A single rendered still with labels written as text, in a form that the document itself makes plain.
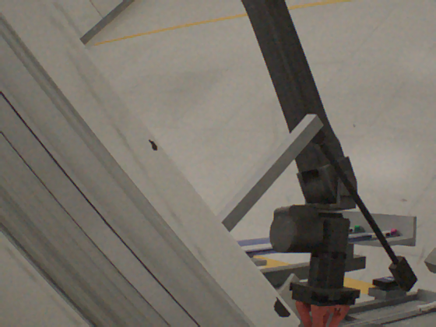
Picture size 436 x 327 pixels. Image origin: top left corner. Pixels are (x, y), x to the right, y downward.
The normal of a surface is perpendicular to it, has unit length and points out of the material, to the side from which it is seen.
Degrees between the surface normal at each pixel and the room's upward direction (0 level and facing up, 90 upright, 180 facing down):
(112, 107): 90
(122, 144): 90
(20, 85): 90
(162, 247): 90
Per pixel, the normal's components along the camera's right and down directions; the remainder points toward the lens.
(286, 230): -0.83, -0.08
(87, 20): 0.55, 0.06
